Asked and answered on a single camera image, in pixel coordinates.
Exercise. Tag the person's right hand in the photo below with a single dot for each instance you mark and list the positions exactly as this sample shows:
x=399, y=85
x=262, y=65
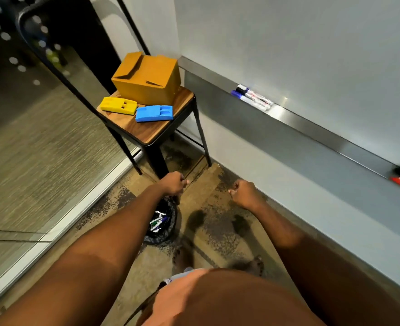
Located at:
x=246, y=196

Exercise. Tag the person's left hand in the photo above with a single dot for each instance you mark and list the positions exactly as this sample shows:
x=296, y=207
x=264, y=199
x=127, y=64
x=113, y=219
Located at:
x=172, y=183

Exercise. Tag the person's right thumb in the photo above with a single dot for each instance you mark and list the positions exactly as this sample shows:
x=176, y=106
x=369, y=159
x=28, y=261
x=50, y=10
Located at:
x=234, y=190

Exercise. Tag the person's left forearm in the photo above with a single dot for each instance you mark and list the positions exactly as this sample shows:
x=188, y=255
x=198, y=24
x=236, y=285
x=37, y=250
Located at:
x=94, y=258

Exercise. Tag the person's right forearm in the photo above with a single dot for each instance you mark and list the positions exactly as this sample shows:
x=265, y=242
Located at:
x=322, y=264

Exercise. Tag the bunch of markers in bin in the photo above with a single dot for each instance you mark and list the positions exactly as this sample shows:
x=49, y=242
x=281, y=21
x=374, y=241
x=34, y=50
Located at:
x=158, y=221

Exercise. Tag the wooden top black metal stool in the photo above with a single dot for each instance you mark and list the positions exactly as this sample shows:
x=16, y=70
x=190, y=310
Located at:
x=152, y=123

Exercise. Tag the blue plastic marker holder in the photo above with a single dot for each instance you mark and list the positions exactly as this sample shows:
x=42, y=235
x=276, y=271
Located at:
x=154, y=113

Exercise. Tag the person's left foot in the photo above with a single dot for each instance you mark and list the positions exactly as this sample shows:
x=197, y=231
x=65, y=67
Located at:
x=183, y=259

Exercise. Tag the person's foot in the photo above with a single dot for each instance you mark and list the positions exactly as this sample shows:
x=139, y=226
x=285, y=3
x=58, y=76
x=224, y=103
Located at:
x=183, y=259
x=252, y=266

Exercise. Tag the person's right foot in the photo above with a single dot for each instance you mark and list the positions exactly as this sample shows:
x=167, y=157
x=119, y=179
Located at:
x=252, y=266

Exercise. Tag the metal whiteboard tray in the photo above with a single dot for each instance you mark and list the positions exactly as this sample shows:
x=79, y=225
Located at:
x=288, y=128

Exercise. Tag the blue capped white marker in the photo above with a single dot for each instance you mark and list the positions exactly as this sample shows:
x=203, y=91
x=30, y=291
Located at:
x=249, y=101

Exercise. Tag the black capped white marker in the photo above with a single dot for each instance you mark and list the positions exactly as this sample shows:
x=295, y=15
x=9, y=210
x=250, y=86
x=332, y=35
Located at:
x=254, y=99
x=256, y=96

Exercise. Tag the white marker with black cap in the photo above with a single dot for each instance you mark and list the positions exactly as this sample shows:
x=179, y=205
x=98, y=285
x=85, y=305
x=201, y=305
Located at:
x=177, y=277

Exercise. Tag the yellow plastic marker holder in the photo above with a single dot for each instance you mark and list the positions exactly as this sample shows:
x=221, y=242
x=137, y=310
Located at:
x=118, y=105

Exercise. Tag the orange shirt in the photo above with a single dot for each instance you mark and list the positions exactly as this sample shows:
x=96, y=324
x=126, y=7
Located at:
x=220, y=298

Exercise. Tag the orange plastic box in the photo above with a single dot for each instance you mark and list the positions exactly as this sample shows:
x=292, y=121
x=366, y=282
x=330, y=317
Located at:
x=148, y=78

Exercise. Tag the aluminium floor rail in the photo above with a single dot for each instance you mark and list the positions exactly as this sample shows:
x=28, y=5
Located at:
x=60, y=227

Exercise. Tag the white wall whiteboard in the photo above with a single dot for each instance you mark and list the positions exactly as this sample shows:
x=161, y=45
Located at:
x=305, y=57

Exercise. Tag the black metal door frame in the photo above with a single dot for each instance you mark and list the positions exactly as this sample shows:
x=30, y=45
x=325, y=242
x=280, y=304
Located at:
x=67, y=83

